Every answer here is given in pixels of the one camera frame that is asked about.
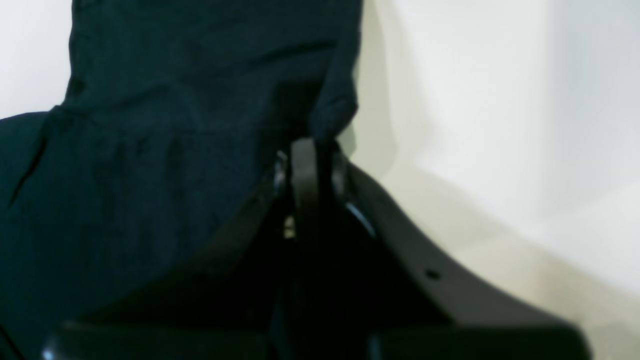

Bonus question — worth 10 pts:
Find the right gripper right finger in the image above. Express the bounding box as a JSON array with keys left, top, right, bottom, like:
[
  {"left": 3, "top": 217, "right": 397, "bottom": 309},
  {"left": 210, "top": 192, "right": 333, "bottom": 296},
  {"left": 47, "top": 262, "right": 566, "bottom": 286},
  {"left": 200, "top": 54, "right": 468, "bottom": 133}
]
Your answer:
[{"left": 292, "top": 139, "right": 593, "bottom": 360}]

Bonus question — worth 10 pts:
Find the black T-shirt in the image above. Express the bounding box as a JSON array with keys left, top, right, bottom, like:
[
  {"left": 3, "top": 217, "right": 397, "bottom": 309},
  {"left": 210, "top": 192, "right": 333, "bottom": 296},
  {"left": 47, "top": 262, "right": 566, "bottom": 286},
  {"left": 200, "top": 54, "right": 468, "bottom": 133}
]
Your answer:
[{"left": 0, "top": 0, "right": 363, "bottom": 360}]

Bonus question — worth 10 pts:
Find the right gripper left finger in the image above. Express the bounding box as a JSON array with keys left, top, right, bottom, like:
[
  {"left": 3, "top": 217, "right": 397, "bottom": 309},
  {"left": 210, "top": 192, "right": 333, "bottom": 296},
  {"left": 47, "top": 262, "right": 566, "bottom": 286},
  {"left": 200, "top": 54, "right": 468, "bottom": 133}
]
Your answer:
[{"left": 42, "top": 152, "right": 290, "bottom": 360}]

